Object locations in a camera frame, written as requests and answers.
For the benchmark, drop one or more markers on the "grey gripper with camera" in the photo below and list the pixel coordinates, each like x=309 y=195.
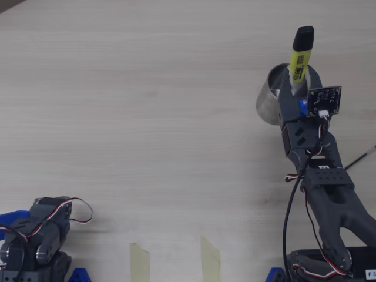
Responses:
x=288 y=103

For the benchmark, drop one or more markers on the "yellow highlighter pen black cap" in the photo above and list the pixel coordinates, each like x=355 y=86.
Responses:
x=301 y=55

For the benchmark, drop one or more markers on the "beige masking tape strip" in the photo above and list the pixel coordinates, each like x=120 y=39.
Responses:
x=140 y=263
x=210 y=261

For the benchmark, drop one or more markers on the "blue camera mount bracket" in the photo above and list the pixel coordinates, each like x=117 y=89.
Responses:
x=302 y=108

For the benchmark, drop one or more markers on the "black wrist camera board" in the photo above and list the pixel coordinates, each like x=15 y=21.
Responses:
x=324 y=101

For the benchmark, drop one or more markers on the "grey robot arm without camera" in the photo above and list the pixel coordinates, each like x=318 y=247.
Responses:
x=17 y=252

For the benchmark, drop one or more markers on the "grey robot arm with camera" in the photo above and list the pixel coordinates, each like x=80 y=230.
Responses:
x=335 y=199

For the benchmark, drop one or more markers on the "blue base of camera arm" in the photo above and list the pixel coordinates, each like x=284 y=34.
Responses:
x=276 y=276

